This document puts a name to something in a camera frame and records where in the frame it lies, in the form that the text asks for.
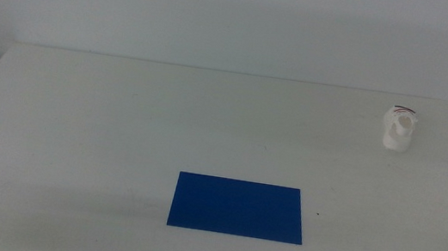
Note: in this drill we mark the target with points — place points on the blue rectangular mat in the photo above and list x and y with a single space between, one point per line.
238 207

